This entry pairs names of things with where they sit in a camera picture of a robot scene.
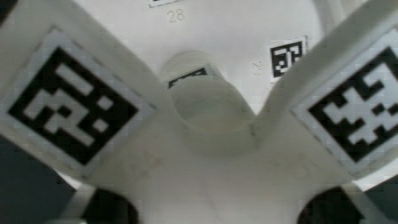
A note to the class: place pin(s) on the white round table top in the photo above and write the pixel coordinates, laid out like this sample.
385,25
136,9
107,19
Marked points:
230,28

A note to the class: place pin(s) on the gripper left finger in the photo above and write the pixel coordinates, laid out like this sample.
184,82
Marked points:
72,215

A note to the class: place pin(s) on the white cylindrical table leg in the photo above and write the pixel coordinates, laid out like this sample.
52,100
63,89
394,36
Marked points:
207,99

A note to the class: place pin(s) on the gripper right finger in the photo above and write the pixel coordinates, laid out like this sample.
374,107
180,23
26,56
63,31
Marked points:
374,216

